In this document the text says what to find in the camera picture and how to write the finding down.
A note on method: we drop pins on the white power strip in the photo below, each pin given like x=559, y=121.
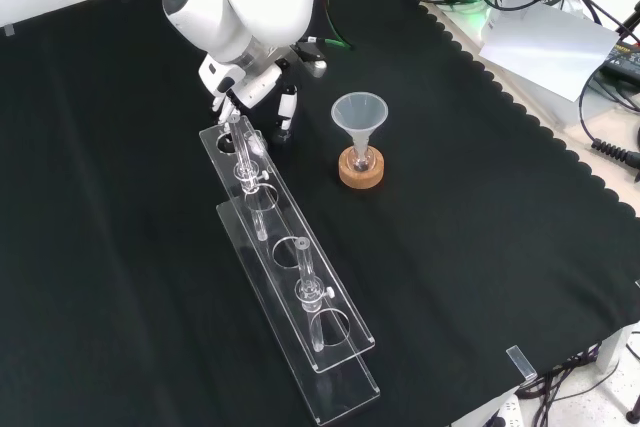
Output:
x=507, y=412

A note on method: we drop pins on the small clear weighing funnel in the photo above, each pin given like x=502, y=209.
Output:
x=257, y=144

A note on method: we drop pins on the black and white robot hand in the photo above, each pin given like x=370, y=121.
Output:
x=240, y=84

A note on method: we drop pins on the pale board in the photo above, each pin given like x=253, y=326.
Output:
x=545, y=47

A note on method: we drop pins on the translucent plastic funnel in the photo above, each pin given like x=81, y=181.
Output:
x=360, y=114

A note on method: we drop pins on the clear acrylic funnel stand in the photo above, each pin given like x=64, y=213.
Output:
x=295, y=267

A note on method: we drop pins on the white table leg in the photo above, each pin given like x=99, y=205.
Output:
x=614, y=349

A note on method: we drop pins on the black power adapter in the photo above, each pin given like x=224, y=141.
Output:
x=625, y=62

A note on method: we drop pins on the clear cloth clamp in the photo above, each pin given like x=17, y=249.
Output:
x=520, y=362

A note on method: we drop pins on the grey tape strip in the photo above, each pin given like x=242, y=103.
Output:
x=8, y=30

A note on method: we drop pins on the black bench cloth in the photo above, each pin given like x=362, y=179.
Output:
x=150, y=222

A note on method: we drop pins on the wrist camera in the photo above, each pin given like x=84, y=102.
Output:
x=312, y=59

